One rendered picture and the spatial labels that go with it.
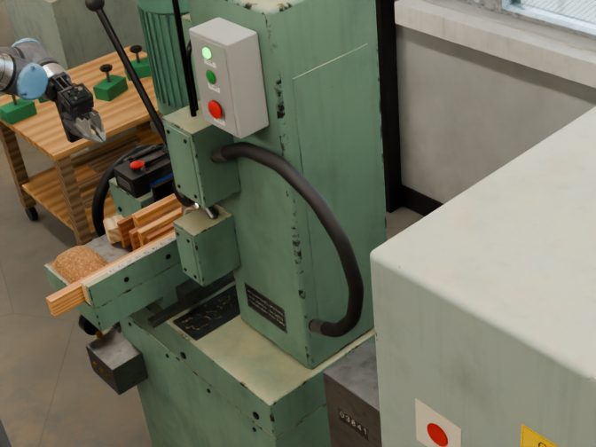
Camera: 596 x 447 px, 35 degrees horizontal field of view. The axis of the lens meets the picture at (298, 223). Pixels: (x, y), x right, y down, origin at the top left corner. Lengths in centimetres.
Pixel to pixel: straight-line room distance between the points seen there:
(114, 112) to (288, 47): 202
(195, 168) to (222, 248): 22
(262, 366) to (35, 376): 146
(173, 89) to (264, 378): 57
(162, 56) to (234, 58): 38
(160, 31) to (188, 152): 27
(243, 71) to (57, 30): 268
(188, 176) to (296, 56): 31
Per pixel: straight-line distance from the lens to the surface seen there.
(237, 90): 144
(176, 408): 218
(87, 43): 415
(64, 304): 188
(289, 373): 179
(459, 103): 321
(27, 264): 368
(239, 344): 187
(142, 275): 190
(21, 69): 236
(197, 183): 161
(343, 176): 161
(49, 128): 341
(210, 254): 174
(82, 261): 195
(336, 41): 150
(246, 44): 142
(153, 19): 175
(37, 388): 312
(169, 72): 178
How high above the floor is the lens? 204
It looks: 35 degrees down
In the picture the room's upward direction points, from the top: 7 degrees counter-clockwise
